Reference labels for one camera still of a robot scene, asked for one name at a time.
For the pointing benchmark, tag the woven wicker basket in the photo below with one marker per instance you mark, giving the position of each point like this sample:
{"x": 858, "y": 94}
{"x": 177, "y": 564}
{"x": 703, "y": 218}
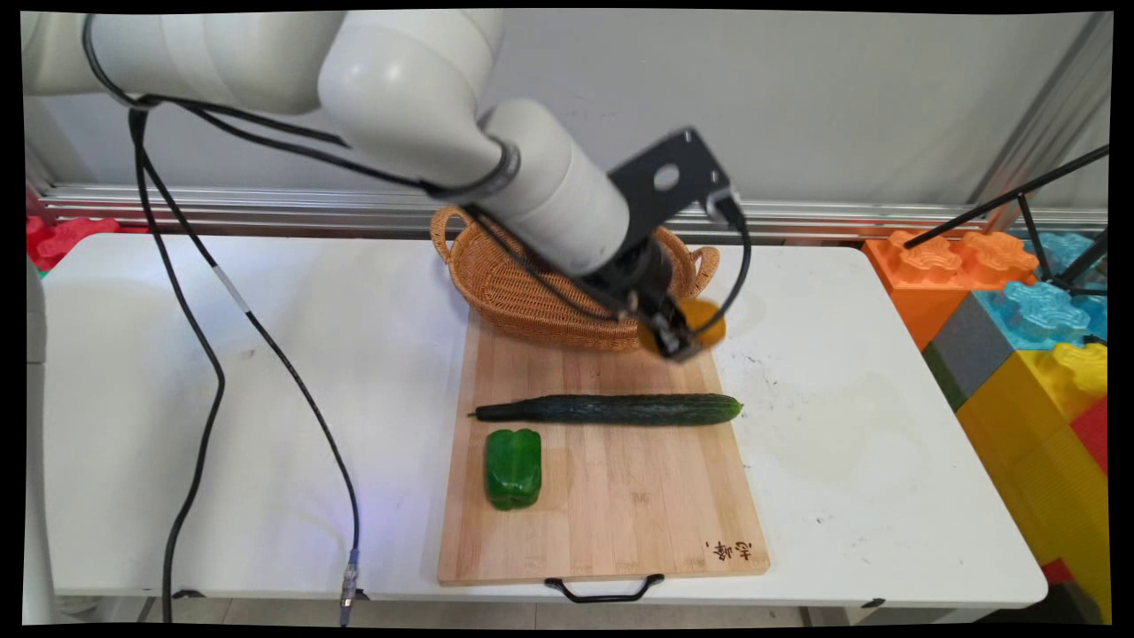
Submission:
{"x": 514, "y": 292}

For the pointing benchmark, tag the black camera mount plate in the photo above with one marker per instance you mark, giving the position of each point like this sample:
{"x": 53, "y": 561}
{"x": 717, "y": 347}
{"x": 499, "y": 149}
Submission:
{"x": 660, "y": 190}

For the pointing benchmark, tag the aluminium corner post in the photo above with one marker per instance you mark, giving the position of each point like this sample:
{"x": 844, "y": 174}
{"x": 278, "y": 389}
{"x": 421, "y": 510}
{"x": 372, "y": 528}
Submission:
{"x": 1050, "y": 115}

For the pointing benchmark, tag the aluminium rail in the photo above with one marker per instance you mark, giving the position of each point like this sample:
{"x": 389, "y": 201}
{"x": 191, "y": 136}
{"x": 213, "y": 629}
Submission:
{"x": 266, "y": 206}

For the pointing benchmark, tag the black tripod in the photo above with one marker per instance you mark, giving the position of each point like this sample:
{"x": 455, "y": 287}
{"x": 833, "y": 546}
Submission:
{"x": 1032, "y": 221}

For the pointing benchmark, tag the large blue toy block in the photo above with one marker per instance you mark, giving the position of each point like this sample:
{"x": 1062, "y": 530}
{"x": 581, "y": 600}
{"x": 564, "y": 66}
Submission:
{"x": 1041, "y": 315}

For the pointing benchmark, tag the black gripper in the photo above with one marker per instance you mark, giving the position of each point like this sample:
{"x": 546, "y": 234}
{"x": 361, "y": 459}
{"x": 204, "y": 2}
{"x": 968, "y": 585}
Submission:
{"x": 638, "y": 283}

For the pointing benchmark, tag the large grey toy block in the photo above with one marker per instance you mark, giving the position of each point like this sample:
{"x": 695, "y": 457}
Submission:
{"x": 970, "y": 350}

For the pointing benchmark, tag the green bell pepper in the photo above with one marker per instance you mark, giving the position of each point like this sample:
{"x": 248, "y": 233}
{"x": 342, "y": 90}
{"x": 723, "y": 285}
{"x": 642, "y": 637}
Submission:
{"x": 513, "y": 468}

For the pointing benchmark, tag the large red toy block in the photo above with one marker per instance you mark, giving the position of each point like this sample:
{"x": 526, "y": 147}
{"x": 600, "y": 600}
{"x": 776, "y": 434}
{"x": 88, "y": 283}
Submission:
{"x": 1094, "y": 434}

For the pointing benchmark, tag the large yellow toy block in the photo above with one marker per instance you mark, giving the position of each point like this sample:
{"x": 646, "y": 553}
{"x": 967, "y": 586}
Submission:
{"x": 1036, "y": 461}

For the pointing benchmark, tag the dark green cucumber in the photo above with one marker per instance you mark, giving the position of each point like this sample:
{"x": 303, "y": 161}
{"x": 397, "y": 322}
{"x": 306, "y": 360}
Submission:
{"x": 611, "y": 409}

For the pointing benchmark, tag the large orange toy block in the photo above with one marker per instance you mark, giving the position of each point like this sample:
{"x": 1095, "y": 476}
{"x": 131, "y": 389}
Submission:
{"x": 921, "y": 292}

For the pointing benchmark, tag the wooden cutting board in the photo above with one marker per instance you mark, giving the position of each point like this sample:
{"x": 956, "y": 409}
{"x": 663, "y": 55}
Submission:
{"x": 611, "y": 514}

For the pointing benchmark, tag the orange-brown potato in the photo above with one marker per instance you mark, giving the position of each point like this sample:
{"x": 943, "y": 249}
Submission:
{"x": 711, "y": 323}

